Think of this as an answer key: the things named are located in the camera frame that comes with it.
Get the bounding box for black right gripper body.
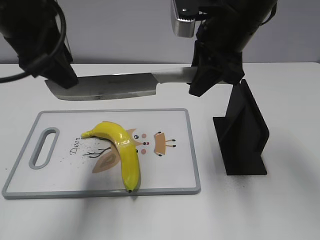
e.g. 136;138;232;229
191;40;243;75

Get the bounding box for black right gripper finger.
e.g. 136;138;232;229
188;66;223;97
222;70;245;86

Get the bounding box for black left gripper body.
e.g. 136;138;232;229
18;43;79;89

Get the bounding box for white-handled cleaver knife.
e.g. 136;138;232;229
45;66;197;101

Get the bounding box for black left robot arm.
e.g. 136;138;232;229
0;0;78;89

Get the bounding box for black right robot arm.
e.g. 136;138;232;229
189;0;277;97

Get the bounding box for yellow plastic banana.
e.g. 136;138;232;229
81;121;141;193

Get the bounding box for black knife stand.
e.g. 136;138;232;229
212;79;270;176

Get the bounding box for white grey-rimmed cutting board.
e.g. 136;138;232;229
2;108;201;199

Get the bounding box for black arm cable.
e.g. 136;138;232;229
0;0;68;84

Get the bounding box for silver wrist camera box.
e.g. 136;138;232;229
170;0;199;38

